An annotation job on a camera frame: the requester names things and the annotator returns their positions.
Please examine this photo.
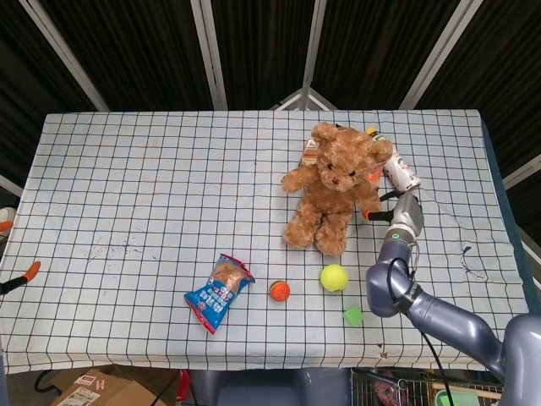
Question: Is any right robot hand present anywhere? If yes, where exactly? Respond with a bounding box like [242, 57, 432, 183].
[362, 189, 425, 238]

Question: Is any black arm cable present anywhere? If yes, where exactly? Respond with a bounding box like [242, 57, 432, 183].
[387, 256, 456, 406]

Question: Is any small orange ball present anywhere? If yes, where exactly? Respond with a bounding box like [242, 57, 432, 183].
[269, 280, 292, 302]

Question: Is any yellow tennis ball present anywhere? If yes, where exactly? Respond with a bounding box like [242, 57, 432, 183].
[320, 263, 350, 294]

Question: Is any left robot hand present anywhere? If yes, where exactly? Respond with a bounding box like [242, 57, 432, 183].
[0, 221, 42, 295]

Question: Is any wire basket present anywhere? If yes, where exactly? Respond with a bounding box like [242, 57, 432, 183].
[350, 366, 506, 406]

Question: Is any checked tablecloth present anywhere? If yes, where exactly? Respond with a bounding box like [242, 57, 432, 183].
[0, 108, 534, 376]

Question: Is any black thread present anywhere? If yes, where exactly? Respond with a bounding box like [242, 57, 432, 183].
[460, 244, 486, 280]

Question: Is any green cube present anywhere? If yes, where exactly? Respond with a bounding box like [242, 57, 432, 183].
[341, 306, 366, 327]

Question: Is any brown white snack packet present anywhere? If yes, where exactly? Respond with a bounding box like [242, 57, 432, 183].
[300, 137, 322, 167]

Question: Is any brown teddy bear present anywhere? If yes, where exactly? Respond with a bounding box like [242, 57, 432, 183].
[281, 121, 395, 258]

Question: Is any cardboard box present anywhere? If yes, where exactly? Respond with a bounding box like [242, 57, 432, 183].
[33, 365, 181, 406]

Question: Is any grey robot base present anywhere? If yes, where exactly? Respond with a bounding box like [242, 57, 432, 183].
[188, 367, 352, 406]

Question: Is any green label bottle orange cap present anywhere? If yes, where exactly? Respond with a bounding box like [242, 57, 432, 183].
[365, 126, 392, 145]

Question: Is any white can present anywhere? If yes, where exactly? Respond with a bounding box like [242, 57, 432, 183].
[382, 143, 423, 195]

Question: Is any white triangular frame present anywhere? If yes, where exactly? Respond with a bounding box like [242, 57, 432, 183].
[270, 86, 339, 112]

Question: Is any wooden stick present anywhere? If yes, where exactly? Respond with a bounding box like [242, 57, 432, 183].
[430, 382, 502, 399]

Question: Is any blue snack bag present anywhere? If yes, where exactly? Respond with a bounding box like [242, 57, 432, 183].
[183, 253, 257, 337]

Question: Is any white frame beam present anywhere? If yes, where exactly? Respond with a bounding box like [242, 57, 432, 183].
[399, 0, 485, 110]
[19, 0, 111, 112]
[189, 0, 228, 111]
[300, 0, 329, 111]

